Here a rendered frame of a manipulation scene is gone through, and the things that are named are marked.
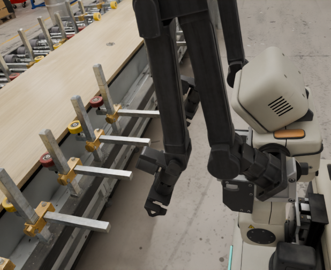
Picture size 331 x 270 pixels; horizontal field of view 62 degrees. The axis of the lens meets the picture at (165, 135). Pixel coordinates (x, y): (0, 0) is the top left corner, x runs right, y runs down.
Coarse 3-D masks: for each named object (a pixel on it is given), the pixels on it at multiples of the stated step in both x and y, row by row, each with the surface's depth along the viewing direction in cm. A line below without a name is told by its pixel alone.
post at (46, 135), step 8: (40, 136) 111; (48, 136) 111; (48, 144) 113; (56, 144) 116; (48, 152) 117; (56, 152) 117; (56, 160) 119; (64, 160) 122; (64, 168) 122; (72, 184) 129; (72, 192) 133
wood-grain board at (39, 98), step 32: (128, 0) 362; (96, 32) 272; (128, 32) 258; (64, 64) 218; (0, 96) 188; (32, 96) 181; (64, 96) 175; (0, 128) 156; (32, 128) 151; (64, 128) 147; (0, 160) 133; (32, 160) 130; (0, 192) 116
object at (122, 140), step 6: (78, 138) 151; (84, 138) 150; (102, 138) 146; (108, 138) 146; (114, 138) 145; (120, 138) 144; (126, 138) 144; (132, 138) 143; (138, 138) 142; (144, 138) 142; (126, 144) 144; (132, 144) 143; (138, 144) 141; (144, 144) 140; (150, 144) 141
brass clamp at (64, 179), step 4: (76, 160) 131; (68, 164) 129; (72, 164) 129; (76, 164) 129; (80, 164) 133; (72, 168) 127; (68, 172) 125; (72, 172) 127; (60, 176) 124; (64, 176) 124; (68, 176) 124; (72, 176) 127; (60, 180) 123; (64, 180) 123; (68, 180) 124; (72, 180) 127; (64, 184) 125
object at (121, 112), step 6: (102, 108) 171; (96, 114) 171; (102, 114) 170; (120, 114) 166; (126, 114) 164; (132, 114) 163; (138, 114) 162; (144, 114) 161; (150, 114) 159; (156, 114) 158
